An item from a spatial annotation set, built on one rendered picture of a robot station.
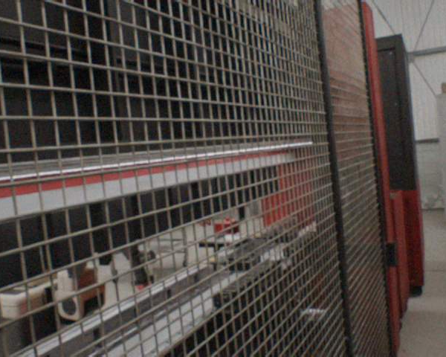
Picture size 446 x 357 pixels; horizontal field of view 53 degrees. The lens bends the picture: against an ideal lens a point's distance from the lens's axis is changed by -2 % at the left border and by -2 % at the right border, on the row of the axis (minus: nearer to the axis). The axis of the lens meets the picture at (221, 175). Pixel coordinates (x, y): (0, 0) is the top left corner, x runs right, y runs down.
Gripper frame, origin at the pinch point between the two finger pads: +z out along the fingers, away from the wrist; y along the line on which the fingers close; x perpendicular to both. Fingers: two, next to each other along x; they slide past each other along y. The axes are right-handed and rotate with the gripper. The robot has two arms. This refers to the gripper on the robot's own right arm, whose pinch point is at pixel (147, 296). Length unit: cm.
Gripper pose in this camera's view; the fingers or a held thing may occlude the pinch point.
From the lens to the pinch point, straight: 231.8
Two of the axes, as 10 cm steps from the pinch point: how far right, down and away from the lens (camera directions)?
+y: 7.9, -3.2, -5.3
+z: 3.2, 9.4, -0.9
